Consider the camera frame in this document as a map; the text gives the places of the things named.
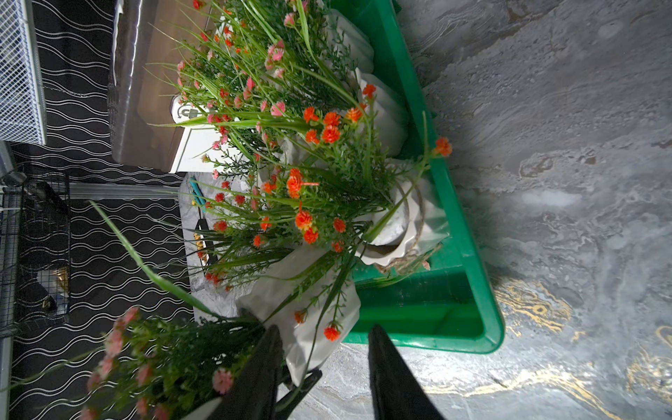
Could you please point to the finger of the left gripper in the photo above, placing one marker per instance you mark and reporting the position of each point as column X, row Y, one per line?
column 296, row 394

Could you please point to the white mesh wall basket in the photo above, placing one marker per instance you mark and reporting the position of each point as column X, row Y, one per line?
column 23, row 112

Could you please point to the pink flower pot front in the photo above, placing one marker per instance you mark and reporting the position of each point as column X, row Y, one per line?
column 214, row 68

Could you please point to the green plastic tray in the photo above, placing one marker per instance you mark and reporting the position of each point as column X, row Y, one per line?
column 451, row 306

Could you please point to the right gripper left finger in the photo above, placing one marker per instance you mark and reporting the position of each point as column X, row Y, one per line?
column 254, row 394

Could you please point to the brown lidded storage box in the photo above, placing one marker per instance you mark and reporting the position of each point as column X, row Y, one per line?
column 143, row 94

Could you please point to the pink flower pot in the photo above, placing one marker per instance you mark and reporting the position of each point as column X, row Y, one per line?
column 214, row 68
column 137, row 343

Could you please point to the black picture card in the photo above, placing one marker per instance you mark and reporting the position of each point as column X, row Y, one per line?
column 203, row 245

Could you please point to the teal handled tool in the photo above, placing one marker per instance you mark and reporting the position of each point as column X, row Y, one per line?
column 198, row 196

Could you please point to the orange flower pot tray front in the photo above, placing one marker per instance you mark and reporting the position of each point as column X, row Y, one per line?
column 396, row 212

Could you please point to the black wire wall basket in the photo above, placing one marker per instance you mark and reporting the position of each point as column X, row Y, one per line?
column 35, row 250

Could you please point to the pink flower pot back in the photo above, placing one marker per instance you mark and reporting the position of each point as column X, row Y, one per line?
column 137, row 343

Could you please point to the green grass pot back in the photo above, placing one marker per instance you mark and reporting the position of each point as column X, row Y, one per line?
column 355, row 140

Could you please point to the green plant pot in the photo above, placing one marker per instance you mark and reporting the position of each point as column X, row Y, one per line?
column 269, row 158

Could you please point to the red flower pot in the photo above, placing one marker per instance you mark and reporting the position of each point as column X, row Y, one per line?
column 271, row 274

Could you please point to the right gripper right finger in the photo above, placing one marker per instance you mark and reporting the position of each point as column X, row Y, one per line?
column 395, row 392

